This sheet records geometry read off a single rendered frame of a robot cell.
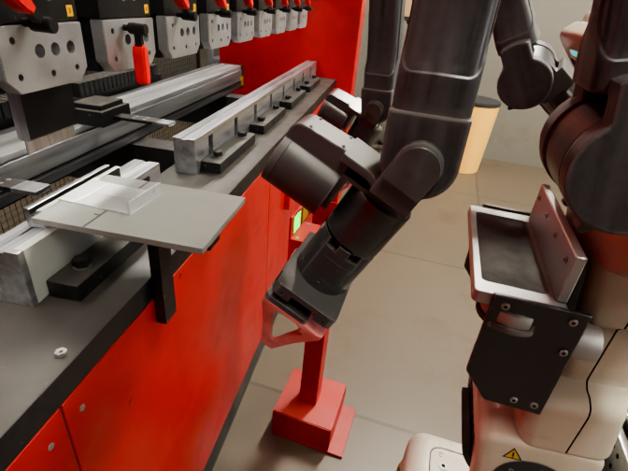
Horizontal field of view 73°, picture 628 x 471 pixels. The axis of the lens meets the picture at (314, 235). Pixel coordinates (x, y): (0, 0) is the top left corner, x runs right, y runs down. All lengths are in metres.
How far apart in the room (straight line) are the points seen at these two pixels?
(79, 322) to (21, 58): 0.36
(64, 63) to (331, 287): 0.50
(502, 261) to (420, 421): 1.20
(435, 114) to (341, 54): 2.43
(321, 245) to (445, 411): 1.46
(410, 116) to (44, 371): 0.54
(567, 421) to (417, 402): 1.15
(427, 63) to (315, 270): 0.20
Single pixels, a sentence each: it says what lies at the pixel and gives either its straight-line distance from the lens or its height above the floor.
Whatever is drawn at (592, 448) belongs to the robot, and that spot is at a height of 0.84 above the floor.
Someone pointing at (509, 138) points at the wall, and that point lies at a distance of 4.74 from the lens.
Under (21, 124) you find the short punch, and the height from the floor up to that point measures 1.12.
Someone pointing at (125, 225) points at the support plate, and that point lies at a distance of 0.68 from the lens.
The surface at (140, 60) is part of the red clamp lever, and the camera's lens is 0.83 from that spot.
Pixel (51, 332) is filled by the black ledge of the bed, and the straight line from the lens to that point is 0.71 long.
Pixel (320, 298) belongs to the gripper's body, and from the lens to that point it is 0.40.
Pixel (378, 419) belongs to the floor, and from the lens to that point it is 1.69.
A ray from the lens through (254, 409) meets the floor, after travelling 1.67.
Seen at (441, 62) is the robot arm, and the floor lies 1.28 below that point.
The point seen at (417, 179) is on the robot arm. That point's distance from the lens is 0.31.
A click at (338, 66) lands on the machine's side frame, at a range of 2.75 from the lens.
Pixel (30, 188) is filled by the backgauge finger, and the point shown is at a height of 1.01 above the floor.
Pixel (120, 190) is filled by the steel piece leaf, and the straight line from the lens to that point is 0.79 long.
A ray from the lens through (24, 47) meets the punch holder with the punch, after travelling 0.68.
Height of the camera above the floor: 1.32
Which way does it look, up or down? 30 degrees down
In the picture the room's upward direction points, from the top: 6 degrees clockwise
